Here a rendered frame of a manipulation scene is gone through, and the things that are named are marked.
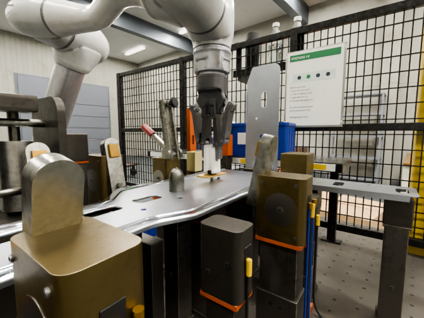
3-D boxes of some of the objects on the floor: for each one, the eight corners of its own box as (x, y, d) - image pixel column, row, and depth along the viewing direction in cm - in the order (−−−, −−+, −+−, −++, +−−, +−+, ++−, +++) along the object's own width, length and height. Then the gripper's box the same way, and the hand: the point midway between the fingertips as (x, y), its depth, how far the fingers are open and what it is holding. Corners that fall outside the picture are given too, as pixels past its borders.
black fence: (497, 515, 70) (585, -59, 54) (115, 277, 186) (106, 72, 169) (482, 462, 82) (551, -26, 65) (131, 269, 197) (123, 76, 181)
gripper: (179, 76, 59) (180, 171, 62) (229, 67, 51) (228, 178, 53) (199, 81, 65) (199, 168, 68) (245, 74, 57) (244, 173, 59)
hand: (212, 159), depth 60 cm, fingers closed, pressing on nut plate
